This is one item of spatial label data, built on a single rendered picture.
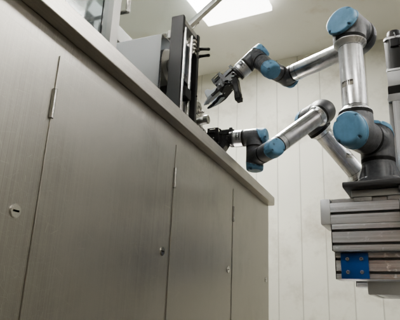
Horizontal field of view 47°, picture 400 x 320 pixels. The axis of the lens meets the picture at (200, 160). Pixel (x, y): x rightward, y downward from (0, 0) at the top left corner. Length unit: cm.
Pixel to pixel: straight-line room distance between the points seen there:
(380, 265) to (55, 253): 113
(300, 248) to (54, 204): 366
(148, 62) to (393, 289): 122
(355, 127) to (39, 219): 110
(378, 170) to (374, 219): 17
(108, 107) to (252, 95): 403
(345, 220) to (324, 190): 276
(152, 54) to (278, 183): 287
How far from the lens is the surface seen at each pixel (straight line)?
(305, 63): 203
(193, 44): 188
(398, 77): 210
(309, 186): 444
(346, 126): 161
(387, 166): 169
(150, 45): 191
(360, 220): 164
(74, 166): 87
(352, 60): 173
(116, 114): 101
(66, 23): 88
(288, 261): 437
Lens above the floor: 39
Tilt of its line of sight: 18 degrees up
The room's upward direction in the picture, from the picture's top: 3 degrees clockwise
